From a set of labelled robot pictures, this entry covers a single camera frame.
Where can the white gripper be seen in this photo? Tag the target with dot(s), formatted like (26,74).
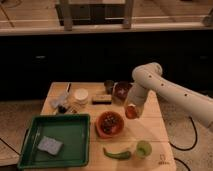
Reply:
(136,97)

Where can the red orange apple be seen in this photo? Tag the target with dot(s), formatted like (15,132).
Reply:
(131,112)

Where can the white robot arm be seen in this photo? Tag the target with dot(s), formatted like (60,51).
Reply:
(149,77)

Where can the dark small cup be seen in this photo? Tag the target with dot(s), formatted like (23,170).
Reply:
(109,85)

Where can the small green cup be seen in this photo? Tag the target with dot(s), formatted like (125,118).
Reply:
(143,149)

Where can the white paper cup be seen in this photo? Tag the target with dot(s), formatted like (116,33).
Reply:
(81,96)

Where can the dark red bowl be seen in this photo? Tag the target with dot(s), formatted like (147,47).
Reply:
(121,90)

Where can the black and tan eraser block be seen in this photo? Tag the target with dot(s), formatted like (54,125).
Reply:
(102,99)

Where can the orange bowl with dark contents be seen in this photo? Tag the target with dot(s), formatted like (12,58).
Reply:
(109,124)

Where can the green chili pepper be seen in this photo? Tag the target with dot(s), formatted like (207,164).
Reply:
(120,156)

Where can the small dark clip items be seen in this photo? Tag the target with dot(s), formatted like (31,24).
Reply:
(64,109)

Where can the crumpled plastic wrapper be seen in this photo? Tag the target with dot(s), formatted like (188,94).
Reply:
(59,100)

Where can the green plastic tray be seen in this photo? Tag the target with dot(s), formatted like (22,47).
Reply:
(72,130)

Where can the blue grey sponge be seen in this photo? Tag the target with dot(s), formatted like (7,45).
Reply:
(50,145)

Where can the wooden frame stand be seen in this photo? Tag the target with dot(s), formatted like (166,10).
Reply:
(95,14)

